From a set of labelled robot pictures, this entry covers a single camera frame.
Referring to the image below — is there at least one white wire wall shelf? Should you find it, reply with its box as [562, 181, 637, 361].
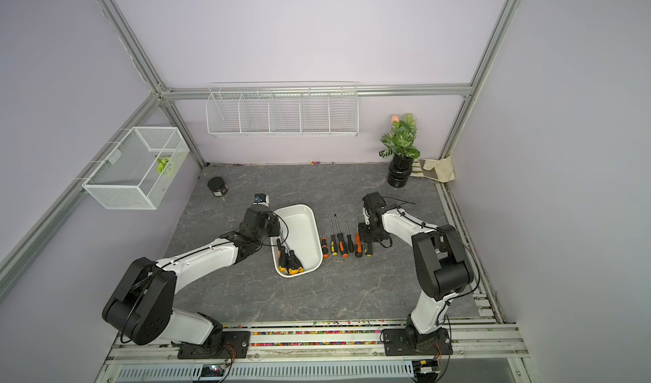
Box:
[205, 81, 359, 137]

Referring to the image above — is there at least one black handled screwdriver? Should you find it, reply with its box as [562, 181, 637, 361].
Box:
[346, 221, 355, 255]

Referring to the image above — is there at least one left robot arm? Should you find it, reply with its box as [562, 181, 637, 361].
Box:
[102, 204, 289, 352]

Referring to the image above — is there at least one black yellow long screwdriver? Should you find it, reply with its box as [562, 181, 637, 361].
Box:
[288, 250, 304, 276]

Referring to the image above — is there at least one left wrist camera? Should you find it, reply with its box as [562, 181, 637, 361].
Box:
[254, 193, 270, 207]

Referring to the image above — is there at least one white mesh wall basket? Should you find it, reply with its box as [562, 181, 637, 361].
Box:
[82, 126, 190, 210]

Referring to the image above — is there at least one white storage box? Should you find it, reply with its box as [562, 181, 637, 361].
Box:
[271, 204, 323, 279]

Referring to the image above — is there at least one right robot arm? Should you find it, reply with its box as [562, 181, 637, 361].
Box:
[358, 193, 476, 345]

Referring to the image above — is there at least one beige cloth bag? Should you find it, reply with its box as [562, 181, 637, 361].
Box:
[410, 157, 456, 183]

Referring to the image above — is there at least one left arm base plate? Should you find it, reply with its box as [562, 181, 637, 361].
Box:
[177, 330, 251, 359]

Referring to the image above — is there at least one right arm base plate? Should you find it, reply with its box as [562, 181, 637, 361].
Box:
[380, 325, 453, 358]

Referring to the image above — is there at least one small orange black screwdriver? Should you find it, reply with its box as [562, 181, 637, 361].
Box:
[334, 215, 349, 258]

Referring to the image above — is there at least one yellow handled screwdriver in box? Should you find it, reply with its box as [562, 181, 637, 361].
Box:
[276, 238, 288, 275]

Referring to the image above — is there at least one yellow collar screwdriver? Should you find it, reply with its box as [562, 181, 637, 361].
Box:
[363, 242, 374, 257]

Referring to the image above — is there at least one potted green plant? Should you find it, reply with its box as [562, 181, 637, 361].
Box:
[379, 114, 420, 188]

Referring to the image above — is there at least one black jar with label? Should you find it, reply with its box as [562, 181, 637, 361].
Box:
[207, 176, 228, 198]

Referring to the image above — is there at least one green object in basket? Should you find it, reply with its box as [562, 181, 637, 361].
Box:
[157, 157, 173, 176]

